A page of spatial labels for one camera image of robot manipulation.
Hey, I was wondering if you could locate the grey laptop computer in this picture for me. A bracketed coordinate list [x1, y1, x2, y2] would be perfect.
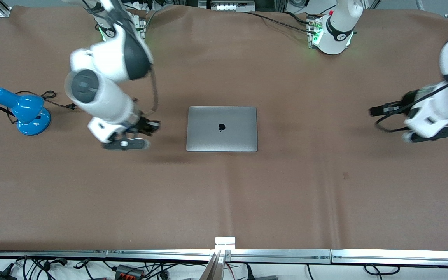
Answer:
[186, 106, 258, 152]

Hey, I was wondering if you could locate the blue desk lamp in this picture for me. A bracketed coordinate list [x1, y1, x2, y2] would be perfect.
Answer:
[0, 88, 52, 136]

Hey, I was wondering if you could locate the brown table cover sheet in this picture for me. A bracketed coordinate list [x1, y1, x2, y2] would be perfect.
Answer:
[0, 4, 448, 252]

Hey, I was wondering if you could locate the white power strip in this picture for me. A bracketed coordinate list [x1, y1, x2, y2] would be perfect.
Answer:
[198, 0, 256, 12]

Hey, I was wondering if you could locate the black orange connector box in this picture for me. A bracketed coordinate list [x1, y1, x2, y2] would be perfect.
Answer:
[114, 264, 145, 279]

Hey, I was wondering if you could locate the aluminium profile strut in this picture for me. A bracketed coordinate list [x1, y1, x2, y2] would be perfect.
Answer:
[199, 250, 225, 280]

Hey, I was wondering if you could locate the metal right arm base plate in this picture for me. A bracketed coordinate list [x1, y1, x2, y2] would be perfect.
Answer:
[131, 11, 147, 41]

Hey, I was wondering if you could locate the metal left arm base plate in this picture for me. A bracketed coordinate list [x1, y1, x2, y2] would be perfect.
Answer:
[307, 15, 355, 50]

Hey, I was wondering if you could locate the shiny metal corner bracket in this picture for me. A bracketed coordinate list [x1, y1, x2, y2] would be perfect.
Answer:
[215, 236, 236, 250]

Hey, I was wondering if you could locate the black braided base cable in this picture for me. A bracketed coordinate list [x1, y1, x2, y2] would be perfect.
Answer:
[243, 11, 319, 33]

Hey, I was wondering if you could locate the medium aluminium edge rail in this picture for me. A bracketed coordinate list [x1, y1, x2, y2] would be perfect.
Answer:
[331, 249, 448, 268]

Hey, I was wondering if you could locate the black looped floor cable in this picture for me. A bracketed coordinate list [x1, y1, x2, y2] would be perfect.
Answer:
[365, 263, 400, 276]

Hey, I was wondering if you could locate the short aluminium edge rail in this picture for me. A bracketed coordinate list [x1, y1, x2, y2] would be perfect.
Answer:
[0, 250, 108, 259]

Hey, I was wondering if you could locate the black tangled floor cable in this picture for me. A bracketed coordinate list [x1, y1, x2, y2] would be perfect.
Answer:
[12, 255, 69, 280]

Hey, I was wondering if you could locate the long aluminium edge rail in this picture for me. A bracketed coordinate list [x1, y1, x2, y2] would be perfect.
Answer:
[107, 249, 332, 265]

